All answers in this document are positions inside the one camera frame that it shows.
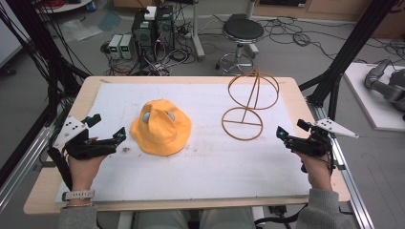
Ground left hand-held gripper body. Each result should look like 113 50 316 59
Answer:
47 114 118 161

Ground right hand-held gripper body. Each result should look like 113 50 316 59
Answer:
284 117 360 159

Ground wooden wire hat stand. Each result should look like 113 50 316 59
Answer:
221 66 281 141

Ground yellow bucket hat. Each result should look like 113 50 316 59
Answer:
130 98 193 157

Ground person's right hand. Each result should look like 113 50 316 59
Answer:
294 151 333 192

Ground person's left hand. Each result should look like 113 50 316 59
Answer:
67 136 109 192

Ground white wristwatch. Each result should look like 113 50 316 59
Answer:
61 189 96 202

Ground white floor board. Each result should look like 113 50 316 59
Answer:
343 61 405 133

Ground grey power supply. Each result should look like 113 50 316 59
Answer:
118 33 134 60
108 33 123 60

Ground white foam mat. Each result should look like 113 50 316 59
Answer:
54 81 311 203

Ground black computer tower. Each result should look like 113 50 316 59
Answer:
155 6 176 52
131 9 157 62

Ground black round stool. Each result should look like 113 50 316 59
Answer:
215 13 266 75

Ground person's legs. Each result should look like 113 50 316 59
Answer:
132 206 256 229

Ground small white box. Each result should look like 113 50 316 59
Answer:
143 5 158 22

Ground white desk leg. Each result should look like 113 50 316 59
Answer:
190 0 206 62

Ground hanging black cable bundle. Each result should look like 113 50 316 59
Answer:
0 4 82 132

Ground black strap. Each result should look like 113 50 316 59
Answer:
47 146 74 192

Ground aluminium rail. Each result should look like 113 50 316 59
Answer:
0 125 54 212
307 98 376 229

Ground thin bead bracelet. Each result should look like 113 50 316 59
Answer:
65 201 96 208

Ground black cable under table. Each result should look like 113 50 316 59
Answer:
253 204 309 229

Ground tangle of cables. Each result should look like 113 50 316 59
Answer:
100 41 199 77

